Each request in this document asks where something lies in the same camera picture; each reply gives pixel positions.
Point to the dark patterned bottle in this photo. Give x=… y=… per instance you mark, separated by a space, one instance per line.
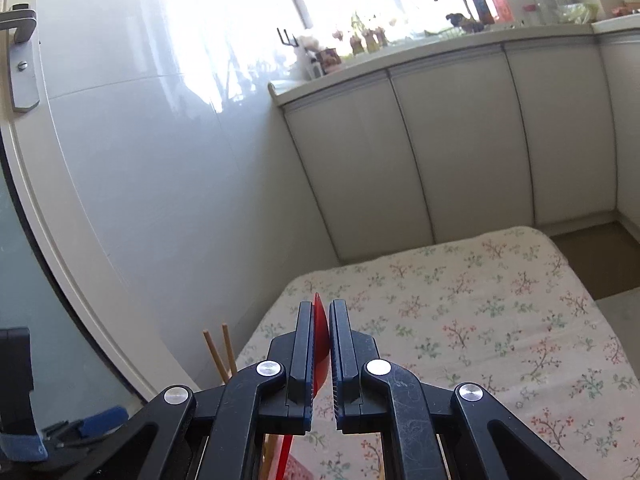
x=482 y=7

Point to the pink lattice utensil holder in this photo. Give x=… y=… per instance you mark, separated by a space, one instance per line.
x=300 y=472

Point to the floral tablecloth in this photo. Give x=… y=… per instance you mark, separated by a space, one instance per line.
x=475 y=310

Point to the white kitchen cabinets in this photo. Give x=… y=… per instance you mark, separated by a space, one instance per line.
x=465 y=135

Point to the black wall hook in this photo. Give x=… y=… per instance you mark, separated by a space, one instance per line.
x=287 y=40

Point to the row of small ornaments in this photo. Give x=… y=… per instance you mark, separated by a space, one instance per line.
x=362 y=40

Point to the bundle of wooden chopsticks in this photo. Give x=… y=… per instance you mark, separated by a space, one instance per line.
x=229 y=350

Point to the white kitchen countertop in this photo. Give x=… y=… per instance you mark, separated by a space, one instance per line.
x=450 y=40

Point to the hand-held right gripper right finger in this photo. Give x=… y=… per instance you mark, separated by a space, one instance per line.
x=340 y=360

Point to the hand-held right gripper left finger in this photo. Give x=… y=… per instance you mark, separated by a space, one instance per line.
x=305 y=360

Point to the small patterned box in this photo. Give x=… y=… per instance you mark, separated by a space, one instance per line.
x=328 y=57

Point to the small white bottle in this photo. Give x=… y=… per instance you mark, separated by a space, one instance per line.
x=315 y=70

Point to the red plastic spoon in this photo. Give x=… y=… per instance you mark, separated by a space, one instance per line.
x=321 y=340

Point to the frosted glass door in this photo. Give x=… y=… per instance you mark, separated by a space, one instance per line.
x=30 y=260

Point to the clear glass jar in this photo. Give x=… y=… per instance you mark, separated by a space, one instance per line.
x=555 y=0

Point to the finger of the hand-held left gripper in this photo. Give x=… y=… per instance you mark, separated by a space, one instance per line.
x=102 y=420

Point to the plate of red food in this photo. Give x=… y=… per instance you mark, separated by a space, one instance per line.
x=627 y=9

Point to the green leafy vegetable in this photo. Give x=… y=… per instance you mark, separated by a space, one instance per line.
x=580 y=12

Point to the cream door frame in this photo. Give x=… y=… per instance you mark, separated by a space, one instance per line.
x=75 y=285

